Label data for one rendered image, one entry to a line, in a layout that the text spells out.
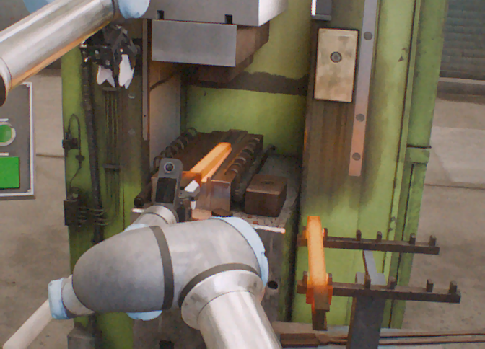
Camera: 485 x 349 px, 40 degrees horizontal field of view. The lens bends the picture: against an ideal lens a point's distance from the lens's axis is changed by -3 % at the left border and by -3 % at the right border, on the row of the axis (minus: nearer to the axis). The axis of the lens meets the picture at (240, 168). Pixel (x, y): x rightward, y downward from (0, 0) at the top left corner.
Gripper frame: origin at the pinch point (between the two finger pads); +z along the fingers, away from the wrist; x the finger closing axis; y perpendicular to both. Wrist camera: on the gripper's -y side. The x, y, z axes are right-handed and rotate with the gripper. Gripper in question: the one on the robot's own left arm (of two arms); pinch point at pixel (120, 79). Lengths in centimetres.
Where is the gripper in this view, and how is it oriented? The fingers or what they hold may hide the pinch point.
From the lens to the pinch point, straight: 147.6
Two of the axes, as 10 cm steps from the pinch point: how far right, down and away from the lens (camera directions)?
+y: -2.2, 7.1, -6.7
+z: 0.7, 6.9, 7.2
